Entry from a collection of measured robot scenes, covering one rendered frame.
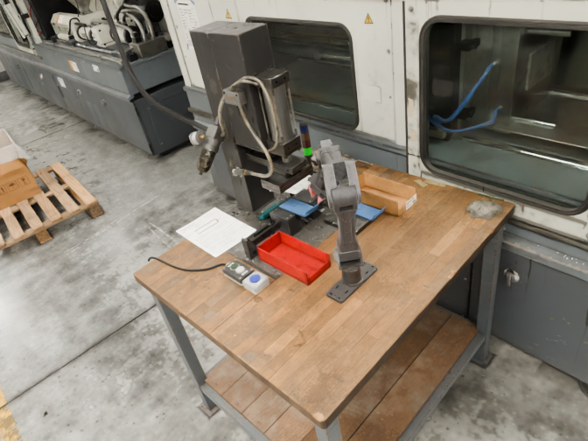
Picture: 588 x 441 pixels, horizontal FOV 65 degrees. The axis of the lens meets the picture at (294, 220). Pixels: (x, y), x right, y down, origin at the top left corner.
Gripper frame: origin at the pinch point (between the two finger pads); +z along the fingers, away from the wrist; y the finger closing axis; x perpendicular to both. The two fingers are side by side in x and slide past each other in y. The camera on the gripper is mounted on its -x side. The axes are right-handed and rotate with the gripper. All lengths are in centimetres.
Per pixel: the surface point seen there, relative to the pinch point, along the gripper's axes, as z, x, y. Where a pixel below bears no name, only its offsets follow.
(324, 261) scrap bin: 5.3, 13.2, -19.1
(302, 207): 9.6, 0.8, 3.4
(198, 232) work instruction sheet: 37, 29, 30
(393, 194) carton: 7.8, -35.2, -14.8
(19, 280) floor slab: 216, 85, 151
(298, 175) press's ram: -2.4, -0.1, 10.7
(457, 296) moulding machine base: 56, -60, -65
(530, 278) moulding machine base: 13, -58, -77
